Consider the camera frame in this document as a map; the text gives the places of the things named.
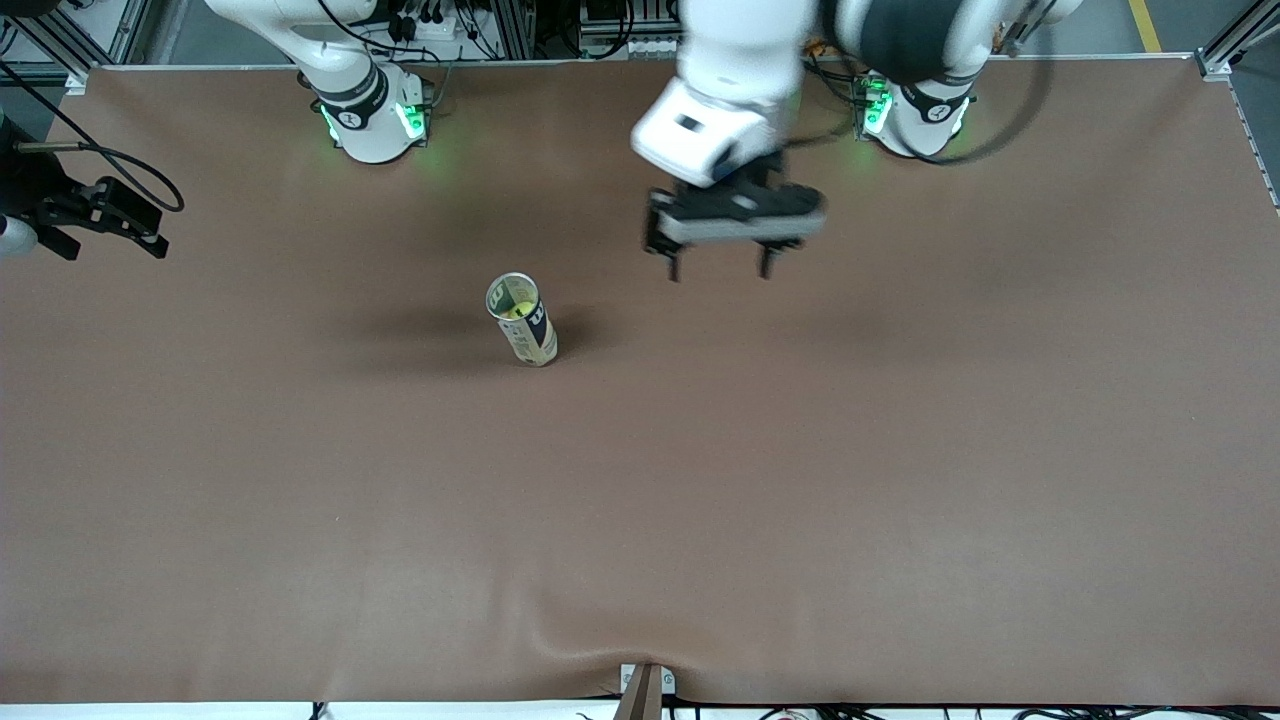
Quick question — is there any clear tennis ball can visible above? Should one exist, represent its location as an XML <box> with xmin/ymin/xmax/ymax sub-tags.
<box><xmin>485</xmin><ymin>272</ymin><xmax>559</xmax><ymax>368</ymax></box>

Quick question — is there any white terminal block strip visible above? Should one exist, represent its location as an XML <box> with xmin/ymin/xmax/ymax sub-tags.
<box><xmin>590</xmin><ymin>36</ymin><xmax>682</xmax><ymax>58</ymax></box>

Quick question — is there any white power strip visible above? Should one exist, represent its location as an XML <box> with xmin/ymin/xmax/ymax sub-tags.
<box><xmin>385</xmin><ymin>0</ymin><xmax>471</xmax><ymax>61</ymax></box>

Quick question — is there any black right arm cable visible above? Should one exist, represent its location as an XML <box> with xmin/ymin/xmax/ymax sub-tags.
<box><xmin>0</xmin><ymin>60</ymin><xmax>186</xmax><ymax>214</ymax></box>

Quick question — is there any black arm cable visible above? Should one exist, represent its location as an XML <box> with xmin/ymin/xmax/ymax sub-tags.
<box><xmin>790</xmin><ymin>20</ymin><xmax>1053</xmax><ymax>166</ymax></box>
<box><xmin>0</xmin><ymin>60</ymin><xmax>186</xmax><ymax>214</ymax></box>

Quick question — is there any aluminium frame corner profile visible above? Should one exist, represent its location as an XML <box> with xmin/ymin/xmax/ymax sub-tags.
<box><xmin>0</xmin><ymin>0</ymin><xmax>136</xmax><ymax>96</ymax></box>
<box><xmin>1197</xmin><ymin>0</ymin><xmax>1280</xmax><ymax>81</ymax></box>

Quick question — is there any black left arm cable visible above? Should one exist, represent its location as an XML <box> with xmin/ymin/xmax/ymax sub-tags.
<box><xmin>790</xmin><ymin>20</ymin><xmax>1053</xmax><ymax>166</ymax></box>

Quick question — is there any metal table clamp bracket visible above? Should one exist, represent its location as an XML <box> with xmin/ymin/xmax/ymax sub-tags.
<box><xmin>618</xmin><ymin>663</ymin><xmax>677</xmax><ymax>720</ymax></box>

